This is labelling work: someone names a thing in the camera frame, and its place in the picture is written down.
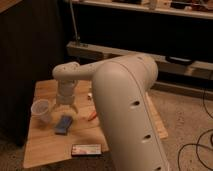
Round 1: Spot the black cable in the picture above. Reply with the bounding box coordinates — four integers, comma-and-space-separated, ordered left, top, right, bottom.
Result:
176, 71, 213, 171

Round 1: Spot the wooden table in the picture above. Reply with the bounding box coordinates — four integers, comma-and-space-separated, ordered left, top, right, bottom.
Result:
22, 78, 169, 170

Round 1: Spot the orange carrot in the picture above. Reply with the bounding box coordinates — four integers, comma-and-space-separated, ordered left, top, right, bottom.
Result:
87, 111, 97, 121

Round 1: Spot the blue sponge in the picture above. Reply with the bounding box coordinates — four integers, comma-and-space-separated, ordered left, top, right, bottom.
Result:
54, 115, 73, 135

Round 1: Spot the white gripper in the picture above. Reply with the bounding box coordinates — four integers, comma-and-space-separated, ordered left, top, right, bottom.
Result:
51, 81, 78, 114

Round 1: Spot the metal lamp pole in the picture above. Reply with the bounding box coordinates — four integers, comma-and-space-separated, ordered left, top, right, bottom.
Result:
69, 0, 87, 47

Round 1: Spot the wooden shelf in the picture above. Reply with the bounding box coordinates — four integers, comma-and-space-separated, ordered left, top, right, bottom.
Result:
63, 0, 213, 20

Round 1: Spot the red white eraser box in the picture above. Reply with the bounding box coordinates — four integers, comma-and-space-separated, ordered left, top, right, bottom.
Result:
71, 144, 102, 156

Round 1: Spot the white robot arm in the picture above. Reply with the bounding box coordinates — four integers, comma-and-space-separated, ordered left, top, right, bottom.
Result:
52, 54, 170, 171

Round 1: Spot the translucent plastic cup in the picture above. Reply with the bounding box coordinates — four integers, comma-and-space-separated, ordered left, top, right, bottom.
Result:
31, 99, 52, 123

